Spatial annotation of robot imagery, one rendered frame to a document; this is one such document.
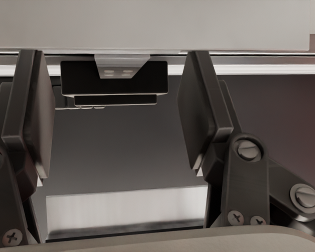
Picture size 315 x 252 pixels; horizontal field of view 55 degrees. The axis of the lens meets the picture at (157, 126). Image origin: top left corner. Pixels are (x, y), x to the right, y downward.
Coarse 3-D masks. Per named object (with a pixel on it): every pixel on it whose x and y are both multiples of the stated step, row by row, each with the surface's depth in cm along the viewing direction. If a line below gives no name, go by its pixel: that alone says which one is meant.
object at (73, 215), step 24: (96, 192) 16; (120, 192) 16; (144, 192) 16; (168, 192) 17; (192, 192) 17; (48, 216) 16; (72, 216) 16; (96, 216) 16; (120, 216) 16; (144, 216) 16; (168, 216) 17; (192, 216) 17; (48, 240) 15
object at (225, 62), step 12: (312, 36) 43; (312, 48) 43; (0, 60) 37; (12, 60) 37; (48, 60) 38; (60, 60) 38; (72, 60) 38; (84, 60) 38; (156, 60) 40; (168, 60) 40; (180, 60) 40; (216, 60) 41; (228, 60) 41; (240, 60) 42; (252, 60) 42; (264, 60) 42; (276, 60) 43; (288, 60) 43; (300, 60) 43; (312, 60) 44; (0, 72) 43; (12, 72) 44; (48, 72) 45; (168, 72) 49; (180, 72) 49; (216, 72) 51; (228, 72) 51; (240, 72) 52; (252, 72) 52; (264, 72) 53; (276, 72) 53; (288, 72) 54; (300, 72) 54; (312, 72) 56
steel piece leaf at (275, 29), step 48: (0, 0) 6; (48, 0) 6; (96, 0) 6; (144, 0) 6; (192, 0) 6; (240, 0) 7; (288, 0) 7; (0, 48) 6; (48, 48) 6; (96, 48) 6; (144, 48) 6; (192, 48) 7; (240, 48) 7; (288, 48) 7
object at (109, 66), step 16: (64, 64) 33; (80, 64) 33; (96, 64) 22; (112, 64) 22; (128, 64) 22; (144, 64) 34; (160, 64) 35; (64, 80) 33; (80, 80) 33; (96, 80) 34; (112, 80) 34; (128, 80) 34; (144, 80) 34; (160, 80) 35; (80, 96) 34; (96, 96) 35; (112, 96) 35; (128, 96) 35; (144, 96) 36
